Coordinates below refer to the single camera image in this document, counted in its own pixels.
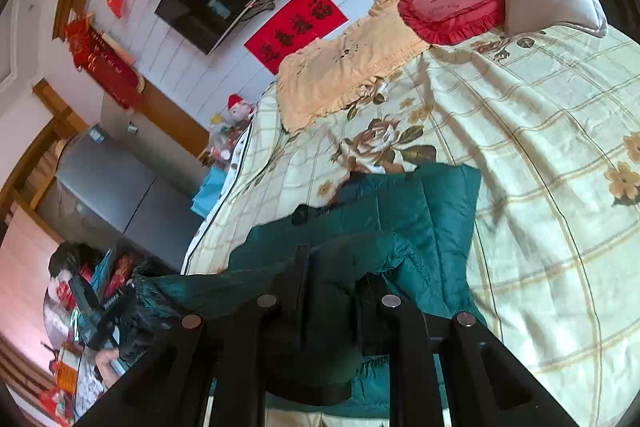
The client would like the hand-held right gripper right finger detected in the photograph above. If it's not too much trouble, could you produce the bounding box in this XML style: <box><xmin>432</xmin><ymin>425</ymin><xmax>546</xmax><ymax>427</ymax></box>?
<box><xmin>357</xmin><ymin>274</ymin><xmax>581</xmax><ymax>427</ymax></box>

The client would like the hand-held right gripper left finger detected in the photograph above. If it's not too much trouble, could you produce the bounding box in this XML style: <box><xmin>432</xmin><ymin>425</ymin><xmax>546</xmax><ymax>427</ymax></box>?
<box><xmin>75</xmin><ymin>244</ymin><xmax>311</xmax><ymax>427</ymax></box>

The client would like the green puffer jacket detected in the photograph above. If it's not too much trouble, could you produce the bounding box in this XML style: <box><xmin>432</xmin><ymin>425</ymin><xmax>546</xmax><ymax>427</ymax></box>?
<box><xmin>135</xmin><ymin>163</ymin><xmax>488</xmax><ymax>420</ymax></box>

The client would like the person's left hand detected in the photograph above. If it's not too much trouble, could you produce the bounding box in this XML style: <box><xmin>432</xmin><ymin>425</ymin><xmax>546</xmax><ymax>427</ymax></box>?
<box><xmin>94</xmin><ymin>349</ymin><xmax>127</xmax><ymax>380</ymax></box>

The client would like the cluttered round table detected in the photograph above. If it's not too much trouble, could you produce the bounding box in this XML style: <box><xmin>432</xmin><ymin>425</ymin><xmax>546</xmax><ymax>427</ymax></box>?
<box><xmin>42</xmin><ymin>242</ymin><xmax>146</xmax><ymax>427</ymax></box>

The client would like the grey refrigerator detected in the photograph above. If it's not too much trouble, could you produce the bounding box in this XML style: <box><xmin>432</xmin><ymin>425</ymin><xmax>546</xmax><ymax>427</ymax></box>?
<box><xmin>37</xmin><ymin>124</ymin><xmax>211</xmax><ymax>273</ymax></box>

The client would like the clear bag of snacks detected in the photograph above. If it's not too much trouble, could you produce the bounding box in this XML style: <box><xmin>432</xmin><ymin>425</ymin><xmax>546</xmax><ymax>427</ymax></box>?
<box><xmin>202</xmin><ymin>122</ymin><xmax>246</xmax><ymax>168</ymax></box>

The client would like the floral checked bed sheet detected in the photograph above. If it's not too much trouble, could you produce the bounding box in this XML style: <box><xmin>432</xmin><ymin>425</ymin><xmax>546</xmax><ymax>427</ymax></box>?
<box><xmin>182</xmin><ymin>24</ymin><xmax>640</xmax><ymax>427</ymax></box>

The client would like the plush toy with red hat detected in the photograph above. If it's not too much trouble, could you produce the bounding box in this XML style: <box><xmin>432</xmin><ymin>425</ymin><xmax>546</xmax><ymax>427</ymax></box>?
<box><xmin>220</xmin><ymin>93</ymin><xmax>257</xmax><ymax>128</ymax></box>

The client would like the red hanging firecracker decoration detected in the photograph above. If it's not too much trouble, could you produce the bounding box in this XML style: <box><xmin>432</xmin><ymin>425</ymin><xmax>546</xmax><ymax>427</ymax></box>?
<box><xmin>65</xmin><ymin>18</ymin><xmax>146</xmax><ymax>108</ymax></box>

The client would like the cream ruffled pillow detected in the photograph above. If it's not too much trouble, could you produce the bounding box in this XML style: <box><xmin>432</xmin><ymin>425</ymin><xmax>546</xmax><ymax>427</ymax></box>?
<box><xmin>275</xmin><ymin>0</ymin><xmax>431</xmax><ymax>132</ymax></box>

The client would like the red heart-shaped pillow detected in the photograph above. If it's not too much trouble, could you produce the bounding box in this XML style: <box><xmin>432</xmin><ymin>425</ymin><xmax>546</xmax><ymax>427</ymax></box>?
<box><xmin>397</xmin><ymin>0</ymin><xmax>506</xmax><ymax>46</ymax></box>

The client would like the red wall banner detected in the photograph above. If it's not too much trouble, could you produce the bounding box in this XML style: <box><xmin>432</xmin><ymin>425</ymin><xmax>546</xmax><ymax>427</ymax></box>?
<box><xmin>243</xmin><ymin>0</ymin><xmax>349</xmax><ymax>76</ymax></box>

